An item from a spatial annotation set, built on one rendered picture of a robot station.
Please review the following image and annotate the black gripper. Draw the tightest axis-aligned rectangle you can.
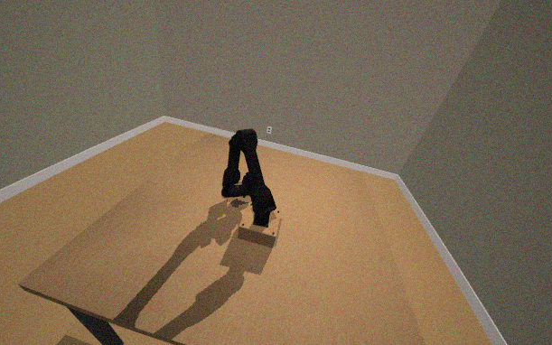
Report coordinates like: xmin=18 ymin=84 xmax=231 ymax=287
xmin=241 ymin=175 xmax=252 ymax=198

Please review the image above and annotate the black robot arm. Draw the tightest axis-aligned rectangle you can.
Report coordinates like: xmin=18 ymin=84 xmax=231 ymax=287
xmin=221 ymin=128 xmax=276 ymax=228

